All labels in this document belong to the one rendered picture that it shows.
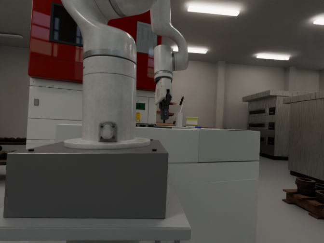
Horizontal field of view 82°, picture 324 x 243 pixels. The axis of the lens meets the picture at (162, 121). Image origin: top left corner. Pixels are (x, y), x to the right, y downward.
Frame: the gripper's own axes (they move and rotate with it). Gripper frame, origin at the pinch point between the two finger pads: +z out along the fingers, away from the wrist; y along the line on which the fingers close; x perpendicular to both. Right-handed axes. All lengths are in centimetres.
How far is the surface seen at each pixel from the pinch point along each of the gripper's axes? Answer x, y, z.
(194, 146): 12.7, 1.5, 13.8
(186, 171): 9.6, -0.7, 24.0
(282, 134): 542, -349, -57
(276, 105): 518, -337, -147
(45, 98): -57, -55, -21
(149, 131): -7.8, 2.8, 8.1
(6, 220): -40, 35, 28
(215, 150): 23.7, 1.2, 15.2
